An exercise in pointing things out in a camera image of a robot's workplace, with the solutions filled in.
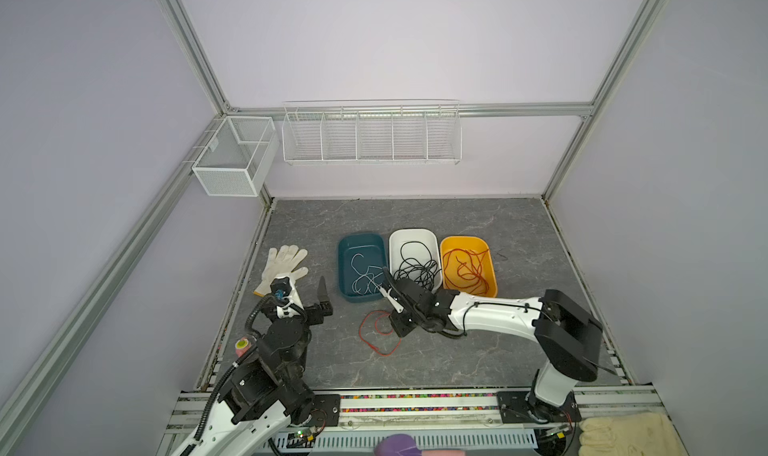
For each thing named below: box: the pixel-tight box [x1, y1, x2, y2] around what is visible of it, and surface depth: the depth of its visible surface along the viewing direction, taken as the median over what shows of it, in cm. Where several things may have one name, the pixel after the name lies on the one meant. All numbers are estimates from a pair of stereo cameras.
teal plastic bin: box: [338, 233, 387, 303], surface depth 101 cm
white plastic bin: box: [389, 228, 442, 293], surface depth 104 cm
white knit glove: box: [254, 245, 309, 297], surface depth 104 cm
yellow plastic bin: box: [440, 236, 498, 298], surface depth 101 cm
